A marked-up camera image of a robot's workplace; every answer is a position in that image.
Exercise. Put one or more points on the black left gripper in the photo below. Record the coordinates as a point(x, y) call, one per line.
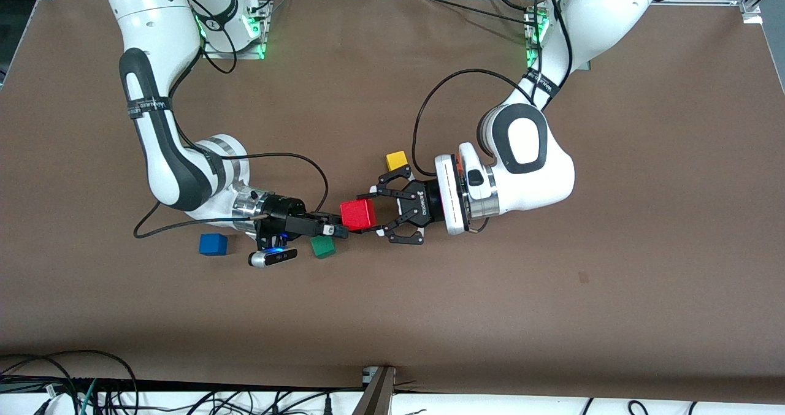
point(425, 205)

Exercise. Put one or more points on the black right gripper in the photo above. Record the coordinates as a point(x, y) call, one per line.
point(284, 209)

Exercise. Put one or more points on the red wooden block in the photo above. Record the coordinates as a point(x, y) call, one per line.
point(359, 214)

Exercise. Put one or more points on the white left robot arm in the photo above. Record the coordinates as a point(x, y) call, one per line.
point(533, 176)

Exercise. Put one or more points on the green wooden block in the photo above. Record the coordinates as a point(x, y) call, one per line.
point(323, 249)

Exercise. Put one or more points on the yellow wooden block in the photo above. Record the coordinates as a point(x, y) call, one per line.
point(395, 159)

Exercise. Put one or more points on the blue wooden block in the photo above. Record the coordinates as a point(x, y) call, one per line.
point(213, 244)

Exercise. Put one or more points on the grey metal post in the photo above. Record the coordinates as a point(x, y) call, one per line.
point(375, 396)

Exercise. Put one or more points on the thin aluminium frame rail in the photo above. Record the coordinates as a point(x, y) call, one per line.
point(705, 0)

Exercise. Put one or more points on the aluminium corner bracket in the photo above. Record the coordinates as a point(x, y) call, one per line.
point(751, 10)

